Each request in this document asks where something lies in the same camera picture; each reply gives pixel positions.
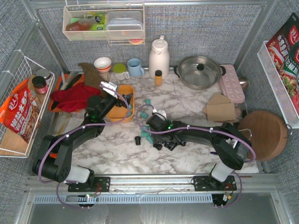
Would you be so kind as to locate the orange spice bottle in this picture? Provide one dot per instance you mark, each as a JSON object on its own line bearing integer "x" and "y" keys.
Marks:
{"x": 158, "y": 78}

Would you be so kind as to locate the orange snack bag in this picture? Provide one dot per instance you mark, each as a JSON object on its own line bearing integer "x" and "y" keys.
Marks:
{"x": 18, "y": 113}

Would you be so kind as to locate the wrist white camera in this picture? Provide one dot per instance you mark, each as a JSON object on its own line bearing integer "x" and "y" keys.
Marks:
{"x": 160, "y": 113}
{"x": 109, "y": 87}

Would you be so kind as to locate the red cloth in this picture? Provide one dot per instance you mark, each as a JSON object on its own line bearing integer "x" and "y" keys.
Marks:
{"x": 73, "y": 99}

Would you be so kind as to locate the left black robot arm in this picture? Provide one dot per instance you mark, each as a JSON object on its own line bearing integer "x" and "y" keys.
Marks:
{"x": 53, "y": 161}

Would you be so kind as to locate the steel pot with lid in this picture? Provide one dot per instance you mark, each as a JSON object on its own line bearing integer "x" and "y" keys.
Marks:
{"x": 199, "y": 72}

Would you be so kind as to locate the teal capsule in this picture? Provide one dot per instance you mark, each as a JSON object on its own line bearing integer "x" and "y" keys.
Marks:
{"x": 147, "y": 102}
{"x": 144, "y": 115}

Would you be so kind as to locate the pink egg tray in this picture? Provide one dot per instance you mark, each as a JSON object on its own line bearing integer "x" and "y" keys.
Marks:
{"x": 230, "y": 85}

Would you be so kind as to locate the black capsule lower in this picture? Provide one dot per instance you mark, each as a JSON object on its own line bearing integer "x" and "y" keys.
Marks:
{"x": 158, "y": 146}

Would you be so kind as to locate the cream wall basket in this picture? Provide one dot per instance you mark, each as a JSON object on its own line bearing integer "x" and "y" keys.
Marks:
{"x": 98, "y": 14}

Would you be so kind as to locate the cardboard pieces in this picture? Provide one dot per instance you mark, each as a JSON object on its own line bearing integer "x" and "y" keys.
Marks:
{"x": 220, "y": 109}

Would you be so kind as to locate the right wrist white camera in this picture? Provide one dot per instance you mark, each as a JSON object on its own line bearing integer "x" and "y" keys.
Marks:
{"x": 160, "y": 113}

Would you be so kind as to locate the black capsule far left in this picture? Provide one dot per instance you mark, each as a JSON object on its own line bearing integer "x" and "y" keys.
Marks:
{"x": 137, "y": 140}

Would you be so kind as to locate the light blue mug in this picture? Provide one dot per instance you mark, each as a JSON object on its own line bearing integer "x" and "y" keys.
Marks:
{"x": 135, "y": 68}

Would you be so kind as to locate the white orange striped bowl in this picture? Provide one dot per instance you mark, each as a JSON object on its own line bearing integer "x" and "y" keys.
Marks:
{"x": 103, "y": 64}

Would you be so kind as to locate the clear plastic containers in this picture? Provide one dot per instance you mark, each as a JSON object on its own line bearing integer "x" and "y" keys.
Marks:
{"x": 124, "y": 25}

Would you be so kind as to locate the orange cutting board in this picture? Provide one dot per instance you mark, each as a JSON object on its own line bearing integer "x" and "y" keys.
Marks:
{"x": 67, "y": 81}

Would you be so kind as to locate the round wooden board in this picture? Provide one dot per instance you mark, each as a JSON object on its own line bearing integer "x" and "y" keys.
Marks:
{"x": 267, "y": 133}

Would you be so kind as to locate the red seasoning packets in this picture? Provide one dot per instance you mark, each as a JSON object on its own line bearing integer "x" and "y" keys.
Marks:
{"x": 282, "y": 48}

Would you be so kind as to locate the green lid white cup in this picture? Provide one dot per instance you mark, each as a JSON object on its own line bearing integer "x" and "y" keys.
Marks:
{"x": 120, "y": 72}

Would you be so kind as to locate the white thermos jug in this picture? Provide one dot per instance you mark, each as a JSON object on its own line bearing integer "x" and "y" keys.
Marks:
{"x": 159, "y": 57}

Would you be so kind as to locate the red jar black lid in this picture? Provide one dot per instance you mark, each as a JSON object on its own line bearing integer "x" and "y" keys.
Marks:
{"x": 40, "y": 84}

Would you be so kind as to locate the brown cloth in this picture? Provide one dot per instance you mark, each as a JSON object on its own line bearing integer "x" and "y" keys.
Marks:
{"x": 92, "y": 77}

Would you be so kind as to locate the black capsule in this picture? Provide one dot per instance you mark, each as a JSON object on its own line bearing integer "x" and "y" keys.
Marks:
{"x": 137, "y": 140}
{"x": 158, "y": 146}

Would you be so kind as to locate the glass jar silver lid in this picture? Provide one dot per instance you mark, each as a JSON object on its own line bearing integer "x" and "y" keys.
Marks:
{"x": 45, "y": 74}

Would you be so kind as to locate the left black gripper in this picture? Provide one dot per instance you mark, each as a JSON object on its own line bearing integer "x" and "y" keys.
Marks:
{"x": 120, "y": 102}

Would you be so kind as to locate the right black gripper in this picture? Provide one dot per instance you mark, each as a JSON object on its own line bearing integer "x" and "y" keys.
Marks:
{"x": 151, "y": 119}

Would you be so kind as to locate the teal capsule top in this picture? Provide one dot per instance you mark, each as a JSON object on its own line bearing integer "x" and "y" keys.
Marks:
{"x": 147, "y": 102}

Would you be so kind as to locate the white wire side basket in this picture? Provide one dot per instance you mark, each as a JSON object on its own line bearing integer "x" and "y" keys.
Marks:
{"x": 11, "y": 144}

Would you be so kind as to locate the orange plastic storage basket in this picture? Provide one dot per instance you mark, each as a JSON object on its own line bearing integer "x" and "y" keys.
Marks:
{"x": 119, "y": 111}

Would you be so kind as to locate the amber bottle in basket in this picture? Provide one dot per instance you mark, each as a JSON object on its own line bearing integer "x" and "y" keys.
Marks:
{"x": 81, "y": 25}

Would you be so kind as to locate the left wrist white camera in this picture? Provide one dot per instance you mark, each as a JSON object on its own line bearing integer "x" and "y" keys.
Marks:
{"x": 109, "y": 87}

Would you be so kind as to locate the black kitchen knife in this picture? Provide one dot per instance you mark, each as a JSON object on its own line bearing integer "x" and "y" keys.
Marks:
{"x": 71, "y": 82}

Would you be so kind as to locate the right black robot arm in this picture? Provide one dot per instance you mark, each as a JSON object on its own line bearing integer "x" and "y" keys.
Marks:
{"x": 230, "y": 145}

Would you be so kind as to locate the white mesh right basket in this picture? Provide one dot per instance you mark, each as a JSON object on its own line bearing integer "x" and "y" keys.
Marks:
{"x": 283, "y": 99}

